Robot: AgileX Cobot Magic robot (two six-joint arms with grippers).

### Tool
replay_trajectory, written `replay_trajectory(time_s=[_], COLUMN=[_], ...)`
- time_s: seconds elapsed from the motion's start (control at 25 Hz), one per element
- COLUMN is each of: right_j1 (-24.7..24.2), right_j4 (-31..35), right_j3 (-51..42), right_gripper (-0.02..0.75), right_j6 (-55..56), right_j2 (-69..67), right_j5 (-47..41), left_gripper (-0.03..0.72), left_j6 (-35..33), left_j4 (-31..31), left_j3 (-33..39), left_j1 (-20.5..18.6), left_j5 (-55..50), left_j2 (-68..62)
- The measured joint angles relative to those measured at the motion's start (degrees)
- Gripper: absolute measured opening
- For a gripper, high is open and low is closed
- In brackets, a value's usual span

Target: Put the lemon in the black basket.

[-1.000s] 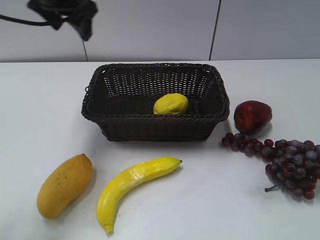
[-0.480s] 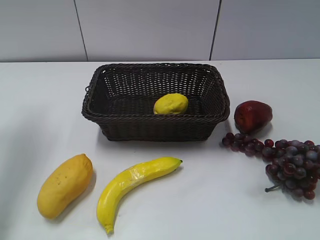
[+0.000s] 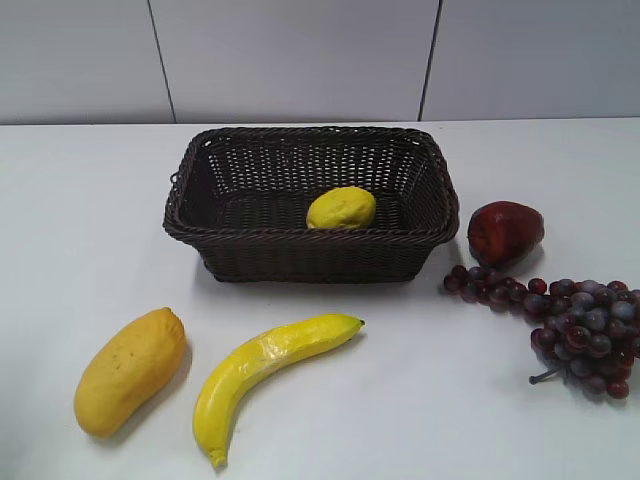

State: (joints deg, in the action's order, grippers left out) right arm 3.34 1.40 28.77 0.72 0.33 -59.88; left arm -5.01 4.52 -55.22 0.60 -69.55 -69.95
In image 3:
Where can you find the yellow lemon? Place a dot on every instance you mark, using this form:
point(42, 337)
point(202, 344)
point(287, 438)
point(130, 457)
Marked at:
point(348, 207)

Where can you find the purple grape bunch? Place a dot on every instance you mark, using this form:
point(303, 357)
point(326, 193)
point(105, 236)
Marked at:
point(584, 332)

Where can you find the dark red apple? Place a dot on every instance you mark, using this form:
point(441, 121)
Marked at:
point(502, 233)

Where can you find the dark woven wicker basket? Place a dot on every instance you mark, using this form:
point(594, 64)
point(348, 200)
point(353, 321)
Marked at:
point(241, 195)

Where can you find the yellow banana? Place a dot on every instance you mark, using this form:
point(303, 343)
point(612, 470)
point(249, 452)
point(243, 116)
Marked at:
point(251, 363)

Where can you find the orange yellow mango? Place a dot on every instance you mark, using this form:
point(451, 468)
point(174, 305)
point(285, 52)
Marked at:
point(133, 366)

